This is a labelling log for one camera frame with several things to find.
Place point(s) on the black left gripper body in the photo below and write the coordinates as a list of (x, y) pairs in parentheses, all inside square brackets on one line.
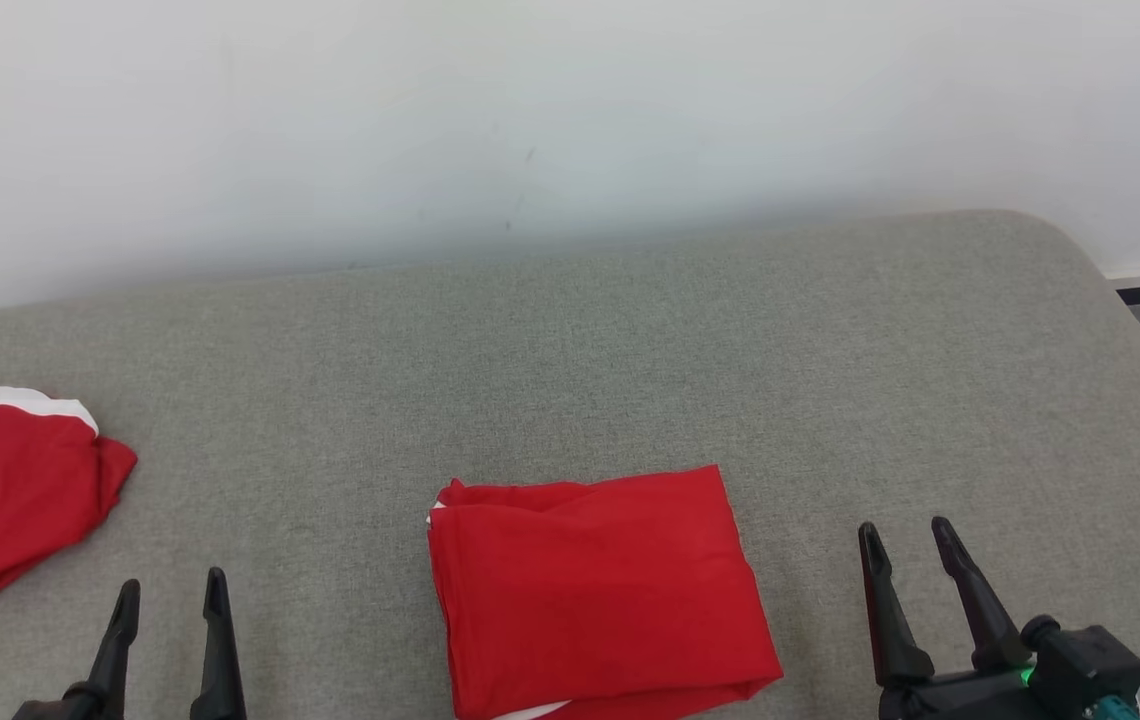
[(45, 712)]

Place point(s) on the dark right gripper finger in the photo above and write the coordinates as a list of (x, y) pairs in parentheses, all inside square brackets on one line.
[(985, 625), (890, 630)]

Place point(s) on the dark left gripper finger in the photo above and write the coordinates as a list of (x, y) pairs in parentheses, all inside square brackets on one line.
[(220, 660), (110, 660)]

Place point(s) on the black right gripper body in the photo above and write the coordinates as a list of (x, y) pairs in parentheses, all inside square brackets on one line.
[(960, 700)]

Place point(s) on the red shorts white side stripes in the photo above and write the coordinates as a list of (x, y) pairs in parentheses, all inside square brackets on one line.
[(10, 500)]

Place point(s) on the red Bulls 23 jersey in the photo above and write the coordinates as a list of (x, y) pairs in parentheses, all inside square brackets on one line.
[(600, 590)]

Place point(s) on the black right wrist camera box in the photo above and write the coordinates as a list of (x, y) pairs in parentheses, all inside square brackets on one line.
[(1090, 660)]

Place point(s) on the teal right camera connector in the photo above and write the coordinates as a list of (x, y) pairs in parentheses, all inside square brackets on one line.
[(1115, 709)]

